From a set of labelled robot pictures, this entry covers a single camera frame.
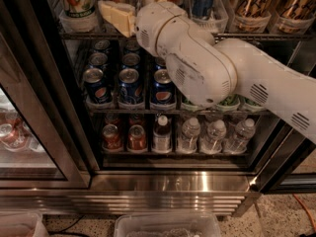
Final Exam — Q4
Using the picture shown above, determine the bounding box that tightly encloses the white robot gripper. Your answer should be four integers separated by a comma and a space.
98, 0, 187, 56

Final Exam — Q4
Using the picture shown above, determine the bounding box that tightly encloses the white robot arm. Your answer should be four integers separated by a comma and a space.
98, 0, 316, 142

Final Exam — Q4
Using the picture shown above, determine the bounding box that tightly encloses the front middle pepsi can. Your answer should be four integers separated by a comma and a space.
118, 68, 143, 105

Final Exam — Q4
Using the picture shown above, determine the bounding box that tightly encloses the pepsi can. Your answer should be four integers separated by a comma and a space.
151, 69, 175, 105
118, 68, 143, 105
83, 68, 113, 104

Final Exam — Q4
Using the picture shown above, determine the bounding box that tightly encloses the front right pepsi can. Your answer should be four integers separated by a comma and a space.
151, 69, 175, 105

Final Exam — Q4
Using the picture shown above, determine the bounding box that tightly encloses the front left pepsi can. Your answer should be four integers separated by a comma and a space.
83, 68, 113, 104

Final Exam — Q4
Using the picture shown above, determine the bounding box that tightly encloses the front left green can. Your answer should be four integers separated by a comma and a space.
182, 96, 195, 106

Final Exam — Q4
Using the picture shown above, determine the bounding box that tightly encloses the gold brown can left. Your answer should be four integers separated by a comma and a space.
235, 0, 272, 18

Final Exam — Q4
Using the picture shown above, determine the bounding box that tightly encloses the gold brown can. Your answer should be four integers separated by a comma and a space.
235, 0, 272, 18
276, 0, 316, 20

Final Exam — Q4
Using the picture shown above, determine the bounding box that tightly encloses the steel fridge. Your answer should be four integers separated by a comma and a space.
0, 0, 315, 216

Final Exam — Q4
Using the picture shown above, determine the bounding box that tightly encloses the front right orange can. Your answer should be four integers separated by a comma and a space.
127, 124, 147, 150

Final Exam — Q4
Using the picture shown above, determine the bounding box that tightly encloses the orange can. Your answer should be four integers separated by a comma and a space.
127, 124, 147, 150
102, 124, 122, 151

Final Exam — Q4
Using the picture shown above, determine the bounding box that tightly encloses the front middle green can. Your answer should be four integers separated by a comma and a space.
218, 95, 239, 107

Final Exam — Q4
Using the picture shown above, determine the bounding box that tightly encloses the front left orange can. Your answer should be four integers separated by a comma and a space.
102, 124, 122, 151

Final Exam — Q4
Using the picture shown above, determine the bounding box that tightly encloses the front right green can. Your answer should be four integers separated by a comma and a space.
243, 97, 261, 108

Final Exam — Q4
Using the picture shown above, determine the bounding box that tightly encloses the gold brown can right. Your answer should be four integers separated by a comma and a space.
276, 0, 316, 20

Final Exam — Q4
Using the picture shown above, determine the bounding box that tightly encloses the glass fridge door left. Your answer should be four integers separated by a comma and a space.
0, 5, 90, 190

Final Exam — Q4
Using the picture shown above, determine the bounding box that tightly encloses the dark drink bottle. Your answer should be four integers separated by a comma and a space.
152, 116, 171, 153

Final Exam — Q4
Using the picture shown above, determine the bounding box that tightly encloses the left water bottle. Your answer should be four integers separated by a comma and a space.
176, 118, 200, 154

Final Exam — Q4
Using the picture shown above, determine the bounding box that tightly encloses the water bottle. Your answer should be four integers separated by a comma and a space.
176, 118, 200, 154
223, 118, 256, 155
199, 119, 227, 154

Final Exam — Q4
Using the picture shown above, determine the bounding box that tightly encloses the middle water bottle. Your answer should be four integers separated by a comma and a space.
199, 119, 227, 154

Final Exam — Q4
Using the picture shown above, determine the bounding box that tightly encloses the right water bottle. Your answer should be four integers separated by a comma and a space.
223, 118, 256, 155

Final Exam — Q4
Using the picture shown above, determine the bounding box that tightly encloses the clear plastic bin centre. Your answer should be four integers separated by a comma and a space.
114, 211, 221, 237

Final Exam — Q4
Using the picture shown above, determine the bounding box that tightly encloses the clear plastic bin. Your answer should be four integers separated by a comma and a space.
114, 211, 221, 237
0, 212, 49, 237

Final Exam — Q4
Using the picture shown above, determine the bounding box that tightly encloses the clear plastic bin left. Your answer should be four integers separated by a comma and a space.
0, 212, 49, 237

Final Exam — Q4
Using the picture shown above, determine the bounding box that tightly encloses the top wire shelf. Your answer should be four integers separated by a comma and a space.
60, 33, 316, 41

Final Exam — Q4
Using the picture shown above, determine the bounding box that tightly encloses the black cable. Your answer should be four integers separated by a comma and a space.
47, 213, 90, 237

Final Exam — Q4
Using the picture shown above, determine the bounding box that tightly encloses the orange cable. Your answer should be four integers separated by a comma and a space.
291, 194, 316, 234

